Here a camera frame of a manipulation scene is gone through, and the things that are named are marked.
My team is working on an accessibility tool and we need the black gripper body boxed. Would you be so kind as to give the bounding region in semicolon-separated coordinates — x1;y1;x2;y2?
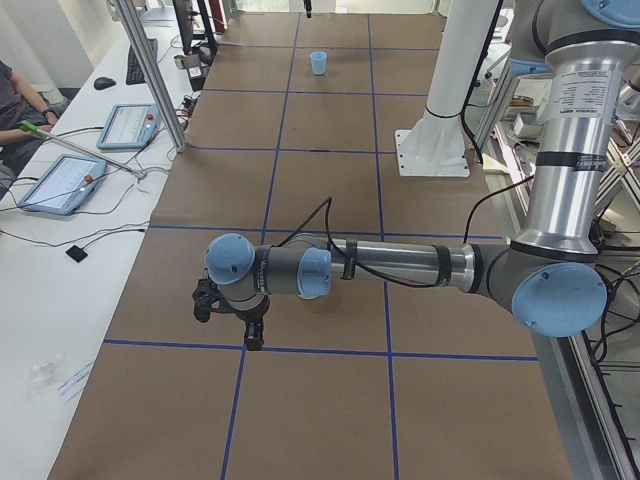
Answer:
227;297;270;350

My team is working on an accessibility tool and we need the light blue plastic cup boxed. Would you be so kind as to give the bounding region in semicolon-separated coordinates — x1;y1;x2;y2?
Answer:
309;51;328;76

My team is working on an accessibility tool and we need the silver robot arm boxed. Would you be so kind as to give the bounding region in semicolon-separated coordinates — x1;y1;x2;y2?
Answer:
193;1;639;351

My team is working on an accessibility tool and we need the small black square pad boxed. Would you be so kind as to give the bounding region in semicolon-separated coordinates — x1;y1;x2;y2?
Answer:
65;245;88;263

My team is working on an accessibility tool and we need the clear plastic bag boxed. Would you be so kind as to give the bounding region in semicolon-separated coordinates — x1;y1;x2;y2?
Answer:
26;353;67;399

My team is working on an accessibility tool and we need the far teach pendant tablet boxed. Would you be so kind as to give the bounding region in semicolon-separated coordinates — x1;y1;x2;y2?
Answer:
96;104;160;151

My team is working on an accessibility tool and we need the teach pendant tablet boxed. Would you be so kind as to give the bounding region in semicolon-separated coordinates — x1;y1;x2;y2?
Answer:
18;154;107;216
96;104;160;151

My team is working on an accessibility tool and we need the near teach pendant tablet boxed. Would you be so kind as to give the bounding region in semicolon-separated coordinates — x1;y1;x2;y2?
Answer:
18;154;107;216

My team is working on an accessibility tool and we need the black keyboard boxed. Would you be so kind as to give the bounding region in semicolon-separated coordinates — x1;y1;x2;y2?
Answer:
125;38;158;85

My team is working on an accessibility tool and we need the black monitor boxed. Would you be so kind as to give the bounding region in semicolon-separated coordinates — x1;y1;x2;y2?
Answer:
173;0;218;65

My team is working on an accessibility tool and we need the black computer mouse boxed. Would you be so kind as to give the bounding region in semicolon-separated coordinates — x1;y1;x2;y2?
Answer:
93;76;117;91

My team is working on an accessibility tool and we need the seated person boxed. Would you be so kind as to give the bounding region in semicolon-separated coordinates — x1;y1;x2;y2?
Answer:
1;63;65;197

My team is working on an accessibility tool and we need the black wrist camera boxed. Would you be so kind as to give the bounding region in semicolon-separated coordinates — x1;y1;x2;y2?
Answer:
192;278;220;323

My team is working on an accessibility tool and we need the aluminium frame post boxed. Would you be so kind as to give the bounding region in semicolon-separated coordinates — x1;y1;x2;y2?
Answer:
110;0;186;153

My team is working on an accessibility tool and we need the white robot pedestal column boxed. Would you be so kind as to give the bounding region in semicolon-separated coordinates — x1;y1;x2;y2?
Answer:
395;0;501;178

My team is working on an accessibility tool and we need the green handled reacher tool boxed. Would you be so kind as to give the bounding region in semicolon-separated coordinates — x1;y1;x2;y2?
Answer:
19;120;147;180

